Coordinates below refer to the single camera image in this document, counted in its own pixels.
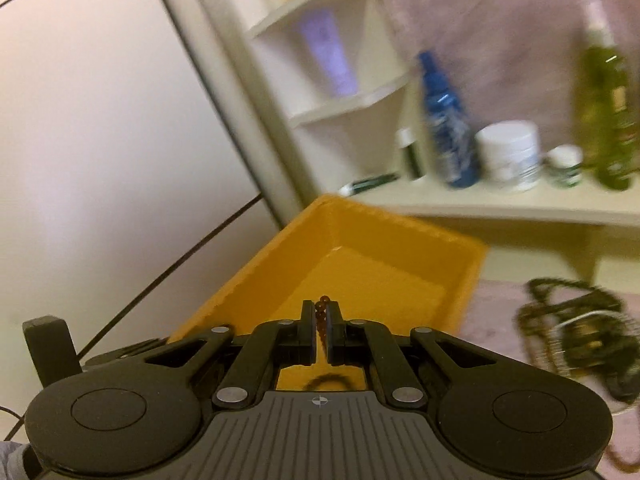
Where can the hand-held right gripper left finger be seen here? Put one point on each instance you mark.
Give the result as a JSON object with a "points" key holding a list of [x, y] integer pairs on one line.
{"points": [[308, 332]]}

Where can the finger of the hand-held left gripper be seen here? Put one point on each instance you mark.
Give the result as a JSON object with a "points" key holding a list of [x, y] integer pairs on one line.
{"points": [[47, 345]]}

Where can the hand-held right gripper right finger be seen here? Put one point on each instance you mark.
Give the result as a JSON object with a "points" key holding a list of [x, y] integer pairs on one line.
{"points": [[336, 332]]}

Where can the yellow plastic tray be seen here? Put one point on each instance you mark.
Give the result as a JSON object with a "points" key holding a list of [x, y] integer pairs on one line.
{"points": [[360, 280]]}

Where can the dark green tube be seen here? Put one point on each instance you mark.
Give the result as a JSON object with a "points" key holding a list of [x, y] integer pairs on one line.
{"points": [[372, 182]]}

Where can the small white-capped bottle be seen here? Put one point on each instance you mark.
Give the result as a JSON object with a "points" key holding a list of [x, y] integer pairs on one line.
{"points": [[411, 155]]}

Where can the cream wooden shelf unit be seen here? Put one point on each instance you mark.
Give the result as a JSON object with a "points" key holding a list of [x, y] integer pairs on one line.
{"points": [[500, 210]]}

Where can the blue spray bottle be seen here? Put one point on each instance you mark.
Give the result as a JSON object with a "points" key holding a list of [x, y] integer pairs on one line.
{"points": [[447, 120]]}

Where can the large white jar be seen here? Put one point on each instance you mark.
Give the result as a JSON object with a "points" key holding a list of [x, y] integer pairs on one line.
{"points": [[510, 157]]}

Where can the purple cosmetic tube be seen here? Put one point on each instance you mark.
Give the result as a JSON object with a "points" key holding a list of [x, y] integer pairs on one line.
{"points": [[330, 52]]}

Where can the small green-label jar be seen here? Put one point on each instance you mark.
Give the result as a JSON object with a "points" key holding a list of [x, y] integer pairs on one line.
{"points": [[565, 167]]}

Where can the pink towel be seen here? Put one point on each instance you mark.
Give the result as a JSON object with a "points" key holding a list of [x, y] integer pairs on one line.
{"points": [[500, 35]]}

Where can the green spray bottle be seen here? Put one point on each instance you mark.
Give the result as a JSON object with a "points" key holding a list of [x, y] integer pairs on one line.
{"points": [[605, 110]]}

